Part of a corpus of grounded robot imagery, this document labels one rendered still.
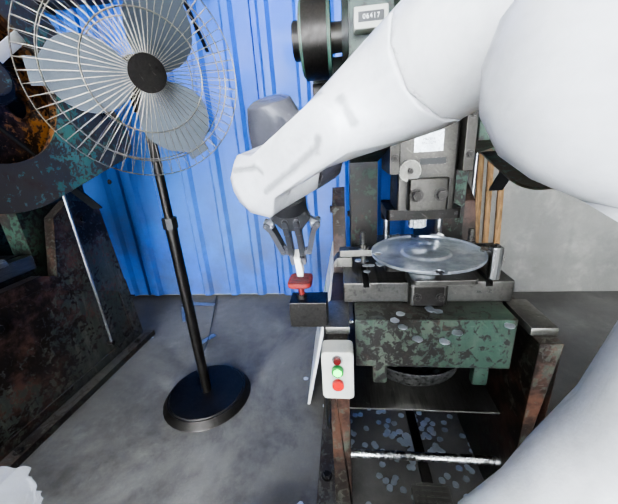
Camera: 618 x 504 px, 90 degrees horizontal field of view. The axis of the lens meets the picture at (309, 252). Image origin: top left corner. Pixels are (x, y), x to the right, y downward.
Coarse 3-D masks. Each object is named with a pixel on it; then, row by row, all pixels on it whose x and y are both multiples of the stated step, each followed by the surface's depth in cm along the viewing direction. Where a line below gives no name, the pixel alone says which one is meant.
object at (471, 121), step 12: (468, 120) 72; (468, 132) 73; (396, 144) 75; (468, 144) 74; (384, 156) 87; (396, 156) 75; (468, 156) 74; (384, 168) 87; (396, 168) 77; (468, 168) 75
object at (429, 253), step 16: (384, 240) 94; (400, 240) 94; (416, 240) 93; (432, 240) 92; (448, 240) 91; (384, 256) 82; (400, 256) 82; (416, 256) 79; (432, 256) 78; (448, 256) 78; (464, 256) 79; (480, 256) 78; (416, 272) 71; (432, 272) 70; (448, 272) 69; (464, 272) 70
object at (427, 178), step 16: (448, 128) 76; (400, 144) 78; (416, 144) 78; (432, 144) 78; (448, 144) 77; (400, 160) 80; (416, 160) 79; (432, 160) 79; (448, 160) 78; (400, 176) 80; (416, 176) 80; (432, 176) 80; (448, 176) 80; (400, 192) 82; (416, 192) 78; (432, 192) 79; (448, 192) 81; (400, 208) 84; (416, 208) 80; (432, 208) 80; (448, 208) 83
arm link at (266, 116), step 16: (272, 96) 50; (288, 96) 49; (256, 112) 48; (272, 112) 47; (288, 112) 47; (256, 128) 50; (272, 128) 49; (256, 144) 52; (320, 176) 47; (336, 176) 51
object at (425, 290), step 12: (408, 276) 72; (420, 276) 70; (432, 276) 69; (444, 276) 69; (456, 276) 68; (468, 276) 68; (408, 288) 83; (420, 288) 81; (432, 288) 81; (444, 288) 80; (408, 300) 84; (420, 300) 82; (432, 300) 82; (444, 300) 81
